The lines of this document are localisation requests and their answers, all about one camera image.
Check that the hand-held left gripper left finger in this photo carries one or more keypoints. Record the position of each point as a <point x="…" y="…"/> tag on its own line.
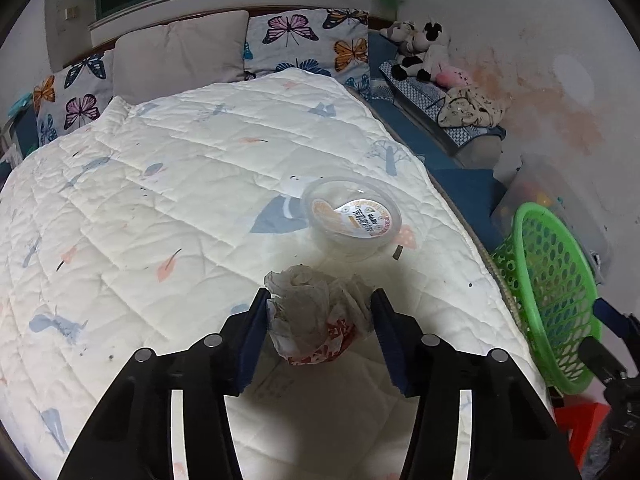
<point x="252" y="340"/>

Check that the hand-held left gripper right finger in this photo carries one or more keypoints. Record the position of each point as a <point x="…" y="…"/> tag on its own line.
<point x="387" y="340"/>

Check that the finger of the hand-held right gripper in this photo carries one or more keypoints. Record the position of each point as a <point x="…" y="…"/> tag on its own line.
<point x="602" y="357"/>
<point x="612" y="315"/>

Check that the paper wrapper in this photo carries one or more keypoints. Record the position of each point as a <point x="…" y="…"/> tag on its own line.
<point x="310" y="310"/>

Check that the green plastic mesh basket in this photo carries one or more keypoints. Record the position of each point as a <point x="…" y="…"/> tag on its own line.
<point x="519" y="245"/>

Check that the red plastic stool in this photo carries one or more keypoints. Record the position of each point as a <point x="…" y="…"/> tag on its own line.
<point x="580" y="430"/>

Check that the clear plastic cup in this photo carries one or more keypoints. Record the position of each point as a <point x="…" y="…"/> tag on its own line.
<point x="355" y="217"/>

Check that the clear plastic storage box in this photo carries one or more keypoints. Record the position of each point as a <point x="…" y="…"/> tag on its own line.
<point x="555" y="185"/>

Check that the blue bed sheet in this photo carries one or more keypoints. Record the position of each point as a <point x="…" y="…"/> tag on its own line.
<point x="450" y="180"/>

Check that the white quilted blanket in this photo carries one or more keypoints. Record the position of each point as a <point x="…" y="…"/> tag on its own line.
<point x="175" y="185"/>

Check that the beige patterned cloth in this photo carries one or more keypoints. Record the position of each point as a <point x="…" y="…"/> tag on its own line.
<point x="470" y="107"/>

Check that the blue checkered mat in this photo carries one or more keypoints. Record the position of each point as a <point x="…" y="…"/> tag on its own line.
<point x="415" y="92"/>

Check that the pink plush toy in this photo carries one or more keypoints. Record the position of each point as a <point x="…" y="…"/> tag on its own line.
<point x="452" y="77"/>

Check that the black white plush cow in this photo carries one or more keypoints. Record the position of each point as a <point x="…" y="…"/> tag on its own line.
<point x="425" y="55"/>

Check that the beige pillow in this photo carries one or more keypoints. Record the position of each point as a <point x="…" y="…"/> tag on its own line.
<point x="180" y="55"/>

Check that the butterfly print pillow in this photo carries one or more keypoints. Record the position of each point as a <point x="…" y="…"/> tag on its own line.
<point x="75" y="95"/>
<point x="310" y="40"/>

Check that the grey white plush cow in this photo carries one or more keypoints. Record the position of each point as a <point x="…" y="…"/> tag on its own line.
<point x="400" y="35"/>

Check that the wall switch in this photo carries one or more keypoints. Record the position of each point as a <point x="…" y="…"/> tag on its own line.
<point x="73" y="12"/>

